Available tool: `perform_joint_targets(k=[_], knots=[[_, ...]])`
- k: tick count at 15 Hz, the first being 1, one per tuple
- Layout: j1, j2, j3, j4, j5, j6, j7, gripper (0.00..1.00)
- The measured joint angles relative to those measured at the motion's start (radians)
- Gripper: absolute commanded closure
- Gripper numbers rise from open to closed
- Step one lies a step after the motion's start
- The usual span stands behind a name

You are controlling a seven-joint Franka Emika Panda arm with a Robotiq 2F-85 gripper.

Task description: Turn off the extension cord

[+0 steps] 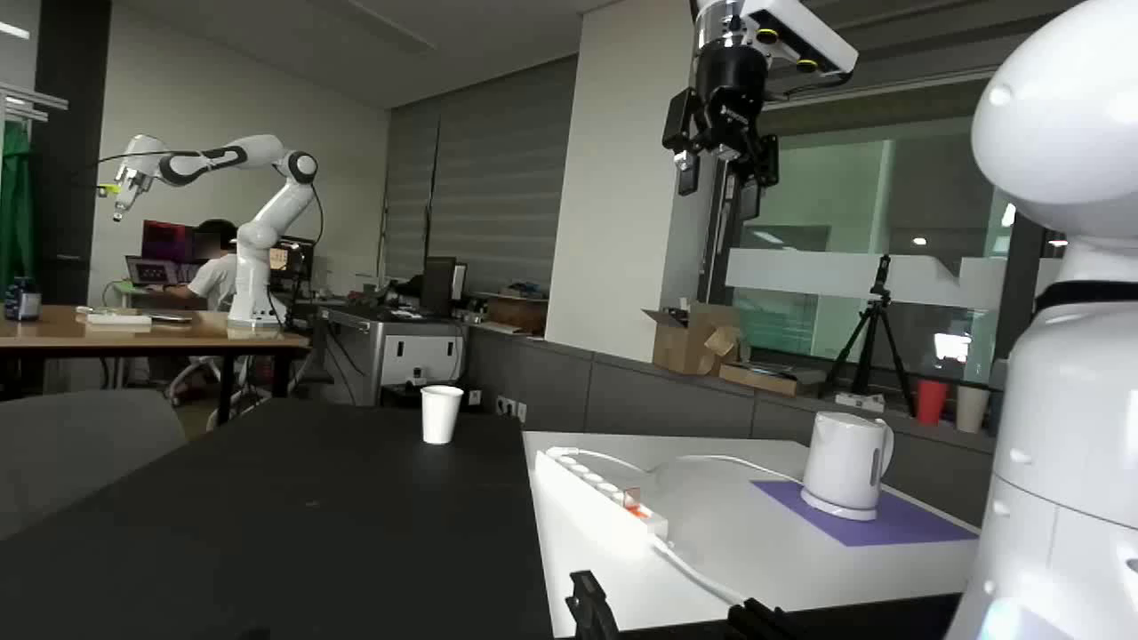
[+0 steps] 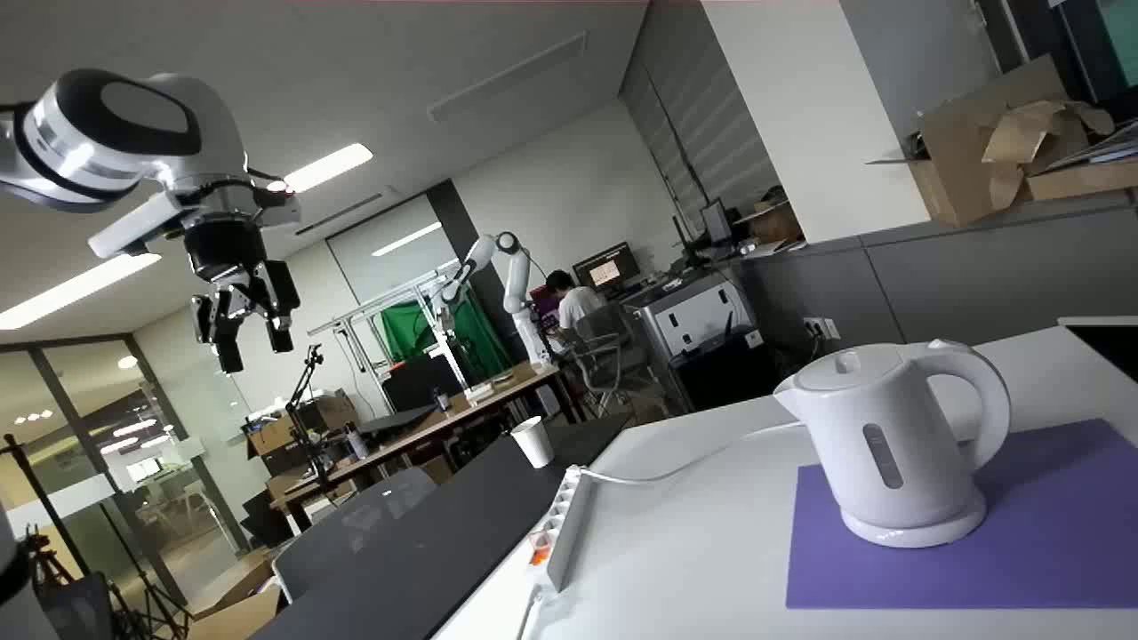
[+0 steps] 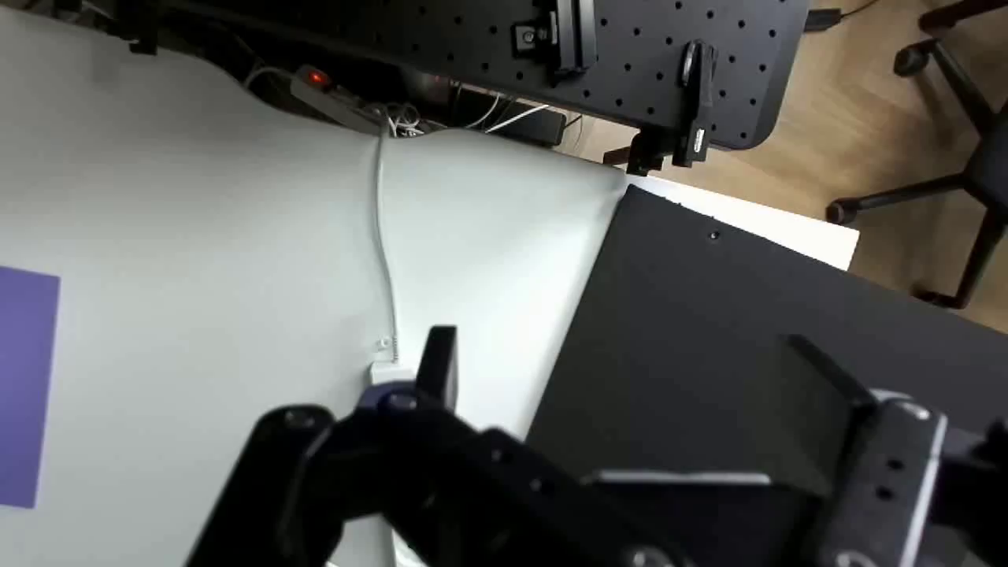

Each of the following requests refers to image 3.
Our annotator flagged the purple mat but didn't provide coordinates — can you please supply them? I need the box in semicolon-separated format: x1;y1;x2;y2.
0;266;64;512

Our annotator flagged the black clamp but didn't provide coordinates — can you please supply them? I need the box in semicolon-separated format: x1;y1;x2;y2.
628;39;718;175

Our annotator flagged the black office chair base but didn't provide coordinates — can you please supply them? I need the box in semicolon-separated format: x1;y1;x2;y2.
822;0;1008;311

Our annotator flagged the white power strip cable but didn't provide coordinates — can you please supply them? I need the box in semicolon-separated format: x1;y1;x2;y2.
370;132;403;358

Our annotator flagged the white loose cables bundle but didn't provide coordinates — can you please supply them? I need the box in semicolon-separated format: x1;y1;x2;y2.
377;90;576;141

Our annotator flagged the black perforated board table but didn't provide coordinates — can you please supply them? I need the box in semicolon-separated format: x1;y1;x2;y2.
123;0;812;154

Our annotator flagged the grey floor power strip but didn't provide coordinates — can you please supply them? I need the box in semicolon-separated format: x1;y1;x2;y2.
285;63;389;132

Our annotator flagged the white extension cord power strip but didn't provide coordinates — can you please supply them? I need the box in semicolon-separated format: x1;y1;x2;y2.
362;330;417;388

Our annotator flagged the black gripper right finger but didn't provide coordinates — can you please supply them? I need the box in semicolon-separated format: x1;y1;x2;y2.
765;330;1008;567

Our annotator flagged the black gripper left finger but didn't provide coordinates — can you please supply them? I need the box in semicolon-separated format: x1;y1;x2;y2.
187;323;673;567

